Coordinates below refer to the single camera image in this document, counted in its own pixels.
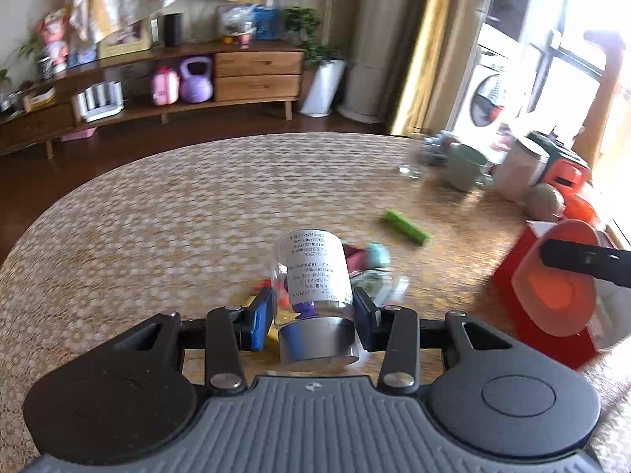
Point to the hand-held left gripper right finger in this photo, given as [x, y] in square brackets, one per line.
[365, 321]

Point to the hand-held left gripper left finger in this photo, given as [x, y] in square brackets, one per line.
[261, 321]

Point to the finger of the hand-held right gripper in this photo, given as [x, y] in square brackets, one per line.
[572, 256]

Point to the orange translucent bowl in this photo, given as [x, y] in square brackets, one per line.
[557, 300]

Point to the clear bottle with silver cap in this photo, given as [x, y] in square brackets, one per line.
[310, 266]

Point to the red box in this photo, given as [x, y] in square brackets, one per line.
[552, 342]

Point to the green marker pen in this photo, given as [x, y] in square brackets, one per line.
[406, 226]

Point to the small clear plastic item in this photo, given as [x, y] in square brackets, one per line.
[379, 286]

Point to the round green container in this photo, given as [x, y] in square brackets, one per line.
[542, 202]

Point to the teal toy figure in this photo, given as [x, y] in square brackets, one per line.
[378, 255]

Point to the green and orange appliance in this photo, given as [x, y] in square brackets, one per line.
[567, 172]

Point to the white jar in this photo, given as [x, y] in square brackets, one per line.
[517, 170]

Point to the green mug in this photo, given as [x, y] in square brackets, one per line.
[463, 170]

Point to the clear drinking glass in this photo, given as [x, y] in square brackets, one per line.
[411, 170]

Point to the white washing machine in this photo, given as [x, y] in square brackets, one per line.
[485, 98]

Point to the white planter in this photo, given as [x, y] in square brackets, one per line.
[323, 88]

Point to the wooden cabinet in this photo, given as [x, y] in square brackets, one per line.
[256, 83]

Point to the yellow curtain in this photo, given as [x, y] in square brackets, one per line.
[429, 59]

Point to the purple kettlebell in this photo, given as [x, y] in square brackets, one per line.
[196, 86]

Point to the pink toy backpack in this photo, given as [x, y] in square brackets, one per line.
[165, 88]

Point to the white tower air conditioner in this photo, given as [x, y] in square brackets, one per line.
[374, 59]

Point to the white rack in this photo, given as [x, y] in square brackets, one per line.
[98, 103]

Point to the blue bag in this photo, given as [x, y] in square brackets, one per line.
[268, 22]

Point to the green potted plant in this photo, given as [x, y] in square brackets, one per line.
[300, 22]

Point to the clear plastic bag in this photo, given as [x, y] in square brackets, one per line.
[236, 19]

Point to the black speaker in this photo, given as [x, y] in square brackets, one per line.
[172, 29]

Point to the picture frame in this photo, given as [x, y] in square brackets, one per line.
[125, 39]

